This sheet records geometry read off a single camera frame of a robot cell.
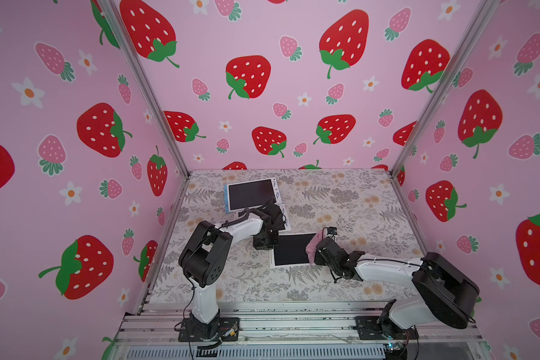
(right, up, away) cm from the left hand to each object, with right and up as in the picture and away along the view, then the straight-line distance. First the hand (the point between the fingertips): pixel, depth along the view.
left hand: (274, 247), depth 94 cm
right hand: (+23, -1, -3) cm, 23 cm away
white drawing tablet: (-7, +13, -32) cm, 35 cm away
